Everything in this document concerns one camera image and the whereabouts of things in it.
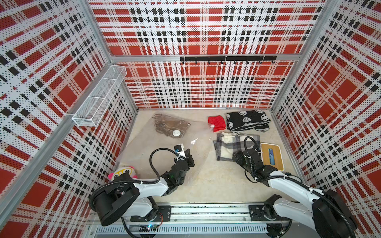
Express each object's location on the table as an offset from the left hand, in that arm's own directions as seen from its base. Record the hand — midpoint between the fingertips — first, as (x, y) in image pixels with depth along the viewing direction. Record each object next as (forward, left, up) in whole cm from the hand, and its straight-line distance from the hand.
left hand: (191, 149), depth 85 cm
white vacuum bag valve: (+16, +12, -6) cm, 21 cm away
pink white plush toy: (-11, +35, -4) cm, 37 cm away
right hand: (-2, -29, -5) cm, 29 cm away
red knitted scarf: (+27, -18, -7) cm, 33 cm away
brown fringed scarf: (+23, +19, -6) cm, 30 cm away
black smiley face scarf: (+28, -46, -6) cm, 54 cm away
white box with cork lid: (0, -49, -8) cm, 50 cm away
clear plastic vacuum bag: (-9, +19, +12) cm, 24 cm away
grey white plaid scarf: (+8, -23, -7) cm, 25 cm away
